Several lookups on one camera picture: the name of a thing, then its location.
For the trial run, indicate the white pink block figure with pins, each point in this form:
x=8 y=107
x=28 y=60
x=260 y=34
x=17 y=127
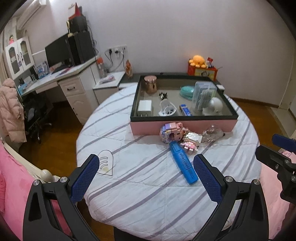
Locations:
x=191 y=141

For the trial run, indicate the red folder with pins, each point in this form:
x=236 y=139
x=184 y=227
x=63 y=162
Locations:
x=74 y=11

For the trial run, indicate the black white TV cabinet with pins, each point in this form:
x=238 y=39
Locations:
x=128 y=82

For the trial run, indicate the white astronaut figurine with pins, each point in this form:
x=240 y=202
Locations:
x=214 y=107

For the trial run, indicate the striped white tablecloth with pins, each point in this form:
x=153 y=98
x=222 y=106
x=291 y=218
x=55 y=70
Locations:
x=144 y=193

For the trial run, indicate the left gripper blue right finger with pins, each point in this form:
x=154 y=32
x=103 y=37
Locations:
x=241 y=211

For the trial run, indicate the white air conditioner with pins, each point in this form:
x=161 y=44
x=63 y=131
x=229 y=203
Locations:
x=28 y=13

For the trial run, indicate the white glass door cabinet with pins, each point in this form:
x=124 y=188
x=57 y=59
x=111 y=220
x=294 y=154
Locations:
x=18 y=57

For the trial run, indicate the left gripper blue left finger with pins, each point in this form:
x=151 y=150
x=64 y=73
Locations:
x=51 y=212

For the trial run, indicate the white wall socket strip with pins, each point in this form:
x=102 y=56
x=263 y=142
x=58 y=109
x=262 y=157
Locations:
x=119 y=49

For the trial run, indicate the orange octopus plush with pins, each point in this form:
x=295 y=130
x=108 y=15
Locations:
x=198 y=62

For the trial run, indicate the black office chair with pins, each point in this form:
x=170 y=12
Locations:
x=36 y=109

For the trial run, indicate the red cartoon storage crate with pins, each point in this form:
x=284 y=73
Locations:
x=202 y=72

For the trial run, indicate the orange lid water bottle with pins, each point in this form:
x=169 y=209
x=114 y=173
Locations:
x=101 y=67

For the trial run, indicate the rose gold metal canister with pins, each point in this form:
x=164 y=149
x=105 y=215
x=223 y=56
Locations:
x=150 y=84

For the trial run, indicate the pink quilt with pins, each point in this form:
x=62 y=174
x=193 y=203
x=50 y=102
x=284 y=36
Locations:
x=16 y=183

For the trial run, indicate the black computer monitor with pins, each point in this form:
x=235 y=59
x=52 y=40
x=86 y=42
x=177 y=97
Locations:
x=58 y=52

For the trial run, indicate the pink down jacket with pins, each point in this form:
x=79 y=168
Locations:
x=12 y=114

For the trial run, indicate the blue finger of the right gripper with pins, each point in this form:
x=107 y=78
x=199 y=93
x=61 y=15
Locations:
x=285 y=143

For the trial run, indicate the black speaker box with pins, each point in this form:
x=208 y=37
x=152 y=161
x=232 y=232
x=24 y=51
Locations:
x=77 y=24

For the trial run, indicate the black hair clip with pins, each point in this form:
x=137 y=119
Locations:
x=163 y=95

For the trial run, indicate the orange snack bag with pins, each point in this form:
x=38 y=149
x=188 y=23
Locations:
x=128 y=69

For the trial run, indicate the clear plastic storage box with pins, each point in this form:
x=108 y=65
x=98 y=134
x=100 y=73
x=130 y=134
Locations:
x=204 y=91

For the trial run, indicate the blue highlighter marker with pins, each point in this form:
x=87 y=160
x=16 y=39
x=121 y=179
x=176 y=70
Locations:
x=183 y=163

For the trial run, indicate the black and pink tray box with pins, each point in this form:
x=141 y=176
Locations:
x=171 y=85

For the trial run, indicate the teal item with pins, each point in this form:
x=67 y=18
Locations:
x=187 y=92

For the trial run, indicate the white desk with drawers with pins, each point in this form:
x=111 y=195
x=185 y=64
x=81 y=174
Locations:
x=77 y=85

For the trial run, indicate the white wall charger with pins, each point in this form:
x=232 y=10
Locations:
x=144 y=108

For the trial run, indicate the black computer tower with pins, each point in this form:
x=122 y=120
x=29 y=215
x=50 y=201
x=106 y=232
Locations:
x=81 y=48

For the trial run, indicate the pink building block figure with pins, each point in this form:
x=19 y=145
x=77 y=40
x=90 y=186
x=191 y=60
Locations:
x=172 y=132

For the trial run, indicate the white side cabinet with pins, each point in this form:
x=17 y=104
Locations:
x=107 y=86

